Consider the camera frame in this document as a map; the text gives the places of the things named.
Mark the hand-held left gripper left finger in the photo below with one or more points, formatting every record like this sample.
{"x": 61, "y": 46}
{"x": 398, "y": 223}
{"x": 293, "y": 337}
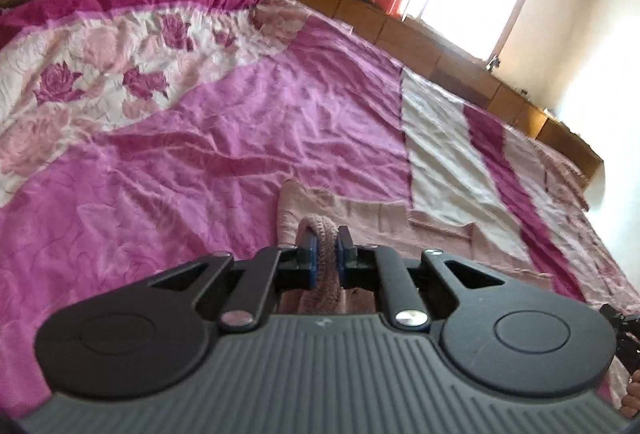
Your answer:
{"x": 311, "y": 259}

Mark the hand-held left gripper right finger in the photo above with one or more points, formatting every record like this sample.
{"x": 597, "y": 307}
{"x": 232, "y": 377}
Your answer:
{"x": 343, "y": 259}

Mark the pink fleece garment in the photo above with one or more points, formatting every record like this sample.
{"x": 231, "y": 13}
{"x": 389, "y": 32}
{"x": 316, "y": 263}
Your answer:
{"x": 400, "y": 224}

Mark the person's right hand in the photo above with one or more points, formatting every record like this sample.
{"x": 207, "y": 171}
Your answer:
{"x": 634, "y": 394}

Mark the magenta and white bedspread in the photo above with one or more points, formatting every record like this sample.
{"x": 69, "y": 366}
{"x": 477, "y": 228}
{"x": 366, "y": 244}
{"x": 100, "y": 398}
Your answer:
{"x": 200, "y": 138}

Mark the wooden window ledge cabinet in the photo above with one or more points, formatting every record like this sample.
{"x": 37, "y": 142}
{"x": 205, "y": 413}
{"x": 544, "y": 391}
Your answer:
{"x": 450, "y": 58}

